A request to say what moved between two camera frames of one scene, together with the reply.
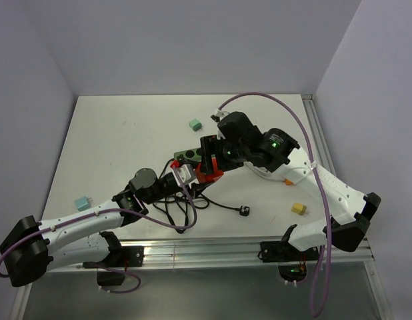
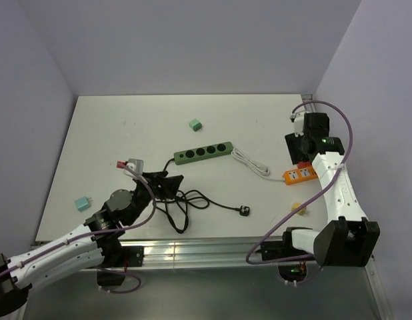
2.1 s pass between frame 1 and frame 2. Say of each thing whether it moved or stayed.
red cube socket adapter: moved
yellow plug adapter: stayed
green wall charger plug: stayed
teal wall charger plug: stayed
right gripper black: moved
